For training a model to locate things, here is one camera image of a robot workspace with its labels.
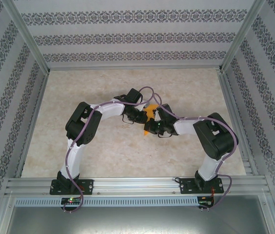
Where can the orange paper sheet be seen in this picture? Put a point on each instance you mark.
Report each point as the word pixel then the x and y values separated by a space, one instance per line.
pixel 151 112

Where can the black base plate right arm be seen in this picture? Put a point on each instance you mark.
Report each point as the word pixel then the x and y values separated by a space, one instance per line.
pixel 186 186

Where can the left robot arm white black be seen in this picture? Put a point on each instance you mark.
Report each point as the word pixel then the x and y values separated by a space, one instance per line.
pixel 110 109

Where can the black base plate left arm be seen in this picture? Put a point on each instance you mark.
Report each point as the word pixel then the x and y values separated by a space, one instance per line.
pixel 88 186

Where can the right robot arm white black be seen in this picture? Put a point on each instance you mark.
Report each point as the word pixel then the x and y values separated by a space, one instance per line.
pixel 183 126

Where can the grey metal panel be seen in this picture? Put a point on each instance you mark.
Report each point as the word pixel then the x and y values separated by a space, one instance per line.
pixel 137 219

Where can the aluminium mounting rail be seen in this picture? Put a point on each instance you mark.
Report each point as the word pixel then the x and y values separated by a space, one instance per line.
pixel 137 185

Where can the aluminium frame post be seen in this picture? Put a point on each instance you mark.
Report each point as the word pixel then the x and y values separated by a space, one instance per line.
pixel 242 36
pixel 25 36

